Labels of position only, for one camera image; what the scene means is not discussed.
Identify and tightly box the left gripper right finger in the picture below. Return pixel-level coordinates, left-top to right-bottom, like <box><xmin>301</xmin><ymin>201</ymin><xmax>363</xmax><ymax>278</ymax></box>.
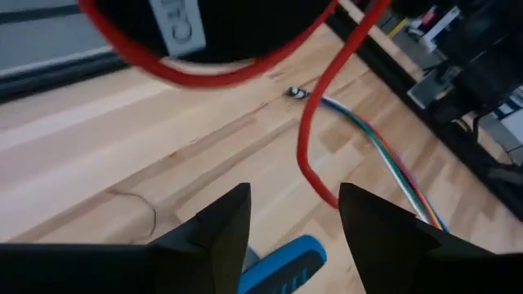
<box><xmin>337</xmin><ymin>182</ymin><xmax>523</xmax><ymax>294</ymax></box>

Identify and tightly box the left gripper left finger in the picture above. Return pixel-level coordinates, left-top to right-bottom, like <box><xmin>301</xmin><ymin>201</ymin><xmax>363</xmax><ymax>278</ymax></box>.
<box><xmin>0</xmin><ymin>182</ymin><xmax>253</xmax><ymax>294</ymax></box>

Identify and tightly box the thin red cord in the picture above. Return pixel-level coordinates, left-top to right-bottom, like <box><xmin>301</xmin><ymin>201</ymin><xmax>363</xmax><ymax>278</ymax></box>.
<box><xmin>77</xmin><ymin>0</ymin><xmax>393</xmax><ymax>210</ymax></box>

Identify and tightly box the black round labelled disc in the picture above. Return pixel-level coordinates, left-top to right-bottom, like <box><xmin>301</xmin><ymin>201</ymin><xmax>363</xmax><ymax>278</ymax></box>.
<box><xmin>94</xmin><ymin>0</ymin><xmax>340</xmax><ymax>65</ymax></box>

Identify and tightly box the multicolour wire bundle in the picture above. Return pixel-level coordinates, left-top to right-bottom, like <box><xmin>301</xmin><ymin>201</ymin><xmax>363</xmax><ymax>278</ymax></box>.
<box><xmin>284</xmin><ymin>86</ymin><xmax>450</xmax><ymax>234</ymax></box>

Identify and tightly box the blue black handled screwdriver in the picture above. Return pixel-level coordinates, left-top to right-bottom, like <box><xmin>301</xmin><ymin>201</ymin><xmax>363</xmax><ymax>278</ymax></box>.
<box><xmin>236</xmin><ymin>234</ymin><xmax>328</xmax><ymax>294</ymax></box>

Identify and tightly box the black metal table frame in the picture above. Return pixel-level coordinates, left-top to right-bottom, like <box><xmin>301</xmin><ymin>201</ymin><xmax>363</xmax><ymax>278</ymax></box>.
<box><xmin>0</xmin><ymin>0</ymin><xmax>523</xmax><ymax>224</ymax></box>

